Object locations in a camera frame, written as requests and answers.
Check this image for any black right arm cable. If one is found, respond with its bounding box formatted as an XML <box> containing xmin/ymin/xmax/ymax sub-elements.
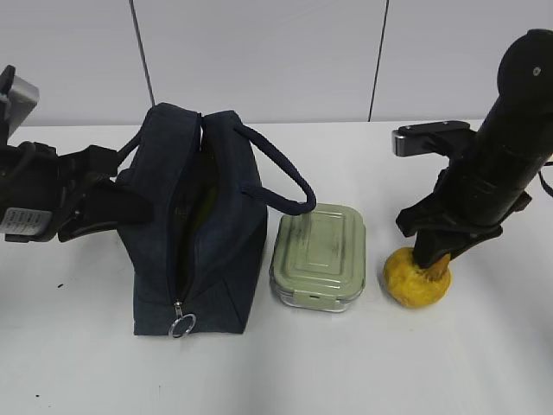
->
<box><xmin>537</xmin><ymin>162</ymin><xmax>553</xmax><ymax>195</ymax></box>

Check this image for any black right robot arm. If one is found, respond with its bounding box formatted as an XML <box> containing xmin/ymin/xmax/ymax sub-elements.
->
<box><xmin>392</xmin><ymin>29</ymin><xmax>552</xmax><ymax>268</ymax></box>

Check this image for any green lid glass container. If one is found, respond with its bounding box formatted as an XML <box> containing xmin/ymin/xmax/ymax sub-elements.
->
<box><xmin>270</xmin><ymin>203</ymin><xmax>366</xmax><ymax>313</ymax></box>

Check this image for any silver zipper pull ring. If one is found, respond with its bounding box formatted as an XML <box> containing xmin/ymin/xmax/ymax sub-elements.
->
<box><xmin>168</xmin><ymin>302</ymin><xmax>198</xmax><ymax>341</ymax></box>

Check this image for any green cucumber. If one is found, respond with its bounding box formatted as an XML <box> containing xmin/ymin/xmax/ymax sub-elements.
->
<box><xmin>189</xmin><ymin>155</ymin><xmax>219</xmax><ymax>232</ymax></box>

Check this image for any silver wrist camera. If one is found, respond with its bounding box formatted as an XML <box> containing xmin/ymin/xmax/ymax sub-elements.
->
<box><xmin>391</xmin><ymin>120</ymin><xmax>475</xmax><ymax>158</ymax></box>
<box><xmin>0</xmin><ymin>65</ymin><xmax>40</xmax><ymax>145</ymax></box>

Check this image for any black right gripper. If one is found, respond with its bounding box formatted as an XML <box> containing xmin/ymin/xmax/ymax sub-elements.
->
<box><xmin>397</xmin><ymin>166</ymin><xmax>531</xmax><ymax>269</ymax></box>

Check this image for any navy blue lunch bag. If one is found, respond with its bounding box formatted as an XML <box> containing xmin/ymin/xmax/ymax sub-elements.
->
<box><xmin>117</xmin><ymin>103</ymin><xmax>316</xmax><ymax>337</ymax></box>

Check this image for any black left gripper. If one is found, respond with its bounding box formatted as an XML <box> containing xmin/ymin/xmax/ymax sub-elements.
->
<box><xmin>1</xmin><ymin>142</ymin><xmax>154</xmax><ymax>242</ymax></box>

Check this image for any yellow bumpy squash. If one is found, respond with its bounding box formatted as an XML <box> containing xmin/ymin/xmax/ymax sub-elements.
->
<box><xmin>383</xmin><ymin>247</ymin><xmax>452</xmax><ymax>309</ymax></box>

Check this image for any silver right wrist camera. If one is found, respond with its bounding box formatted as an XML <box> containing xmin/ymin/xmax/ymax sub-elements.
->
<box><xmin>391</xmin><ymin>120</ymin><xmax>475</xmax><ymax>158</ymax></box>

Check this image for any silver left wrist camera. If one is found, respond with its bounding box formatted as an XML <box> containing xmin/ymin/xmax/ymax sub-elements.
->
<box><xmin>0</xmin><ymin>65</ymin><xmax>40</xmax><ymax>145</ymax></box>

